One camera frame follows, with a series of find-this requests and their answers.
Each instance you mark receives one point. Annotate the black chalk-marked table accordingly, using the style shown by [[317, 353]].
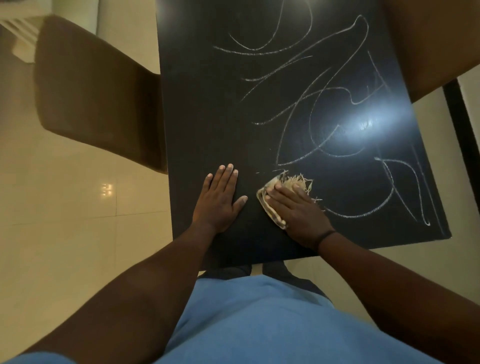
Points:
[[206, 112]]

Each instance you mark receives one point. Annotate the tan moulded chair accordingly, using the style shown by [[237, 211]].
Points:
[[101, 93], [431, 41]]

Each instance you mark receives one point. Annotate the striped fringed cloth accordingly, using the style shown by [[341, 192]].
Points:
[[290, 180]]

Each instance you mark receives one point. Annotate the person's right hand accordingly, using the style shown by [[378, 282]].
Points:
[[303, 221]]

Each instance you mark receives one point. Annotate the person's left hand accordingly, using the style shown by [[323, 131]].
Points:
[[215, 206]]

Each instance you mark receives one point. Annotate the person's right forearm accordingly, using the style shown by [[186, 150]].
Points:
[[405, 300]]

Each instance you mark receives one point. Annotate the black wristband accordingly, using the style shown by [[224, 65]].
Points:
[[324, 235]]

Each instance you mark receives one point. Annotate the person's dark trousers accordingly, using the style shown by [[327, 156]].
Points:
[[292, 279]]

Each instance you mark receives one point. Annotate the person's blue shirt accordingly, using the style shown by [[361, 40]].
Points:
[[270, 322]]

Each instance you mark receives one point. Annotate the person's left forearm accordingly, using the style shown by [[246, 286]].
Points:
[[131, 300]]

